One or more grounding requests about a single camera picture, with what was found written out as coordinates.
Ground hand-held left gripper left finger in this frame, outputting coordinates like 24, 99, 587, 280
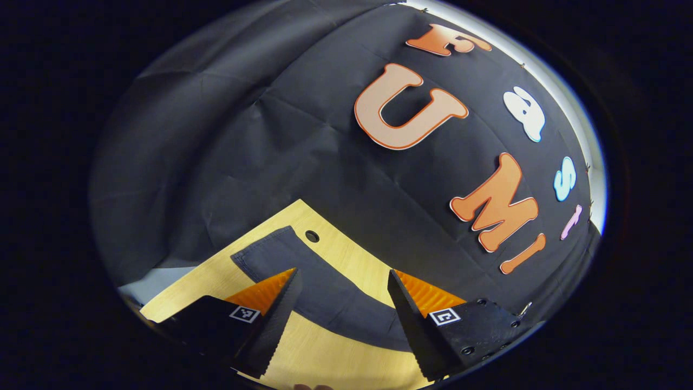
142, 267, 304, 380

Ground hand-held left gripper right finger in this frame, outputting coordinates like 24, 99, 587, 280
387, 268, 542, 382

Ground dark grey jeans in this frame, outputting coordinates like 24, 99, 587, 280
230, 225, 420, 353

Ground black backdrop cloth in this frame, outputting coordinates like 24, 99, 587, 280
89, 0, 604, 336

